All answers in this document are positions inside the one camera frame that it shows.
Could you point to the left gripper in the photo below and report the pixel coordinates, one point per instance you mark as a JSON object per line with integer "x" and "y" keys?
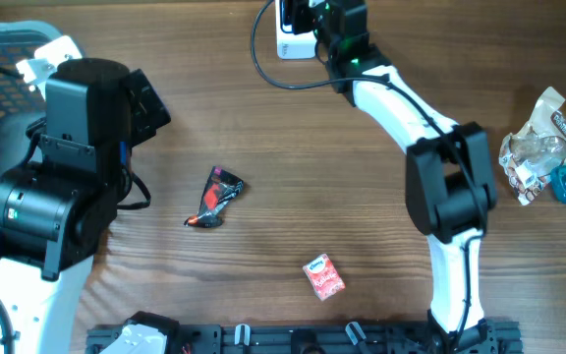
{"x": 156, "y": 115}

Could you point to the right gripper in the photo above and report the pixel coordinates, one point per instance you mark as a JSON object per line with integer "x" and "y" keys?
{"x": 296, "y": 16}

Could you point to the black red snack packet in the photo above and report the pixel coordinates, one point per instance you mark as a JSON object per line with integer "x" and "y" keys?
{"x": 221, "y": 188}

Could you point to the red tissue packet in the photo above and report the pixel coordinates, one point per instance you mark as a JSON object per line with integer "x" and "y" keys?
{"x": 324, "y": 277}

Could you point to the beige clear food pouch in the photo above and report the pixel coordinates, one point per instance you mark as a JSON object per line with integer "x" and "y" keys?
{"x": 529, "y": 156}

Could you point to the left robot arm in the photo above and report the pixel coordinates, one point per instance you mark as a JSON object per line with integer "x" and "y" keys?
{"x": 60, "y": 198}

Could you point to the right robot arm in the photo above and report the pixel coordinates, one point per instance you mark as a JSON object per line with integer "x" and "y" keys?
{"x": 449, "y": 184}

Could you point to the white barcode scanner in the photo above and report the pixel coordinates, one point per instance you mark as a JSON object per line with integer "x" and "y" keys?
{"x": 292, "y": 46}

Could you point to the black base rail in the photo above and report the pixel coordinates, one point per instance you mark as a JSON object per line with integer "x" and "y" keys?
{"x": 499, "y": 337}

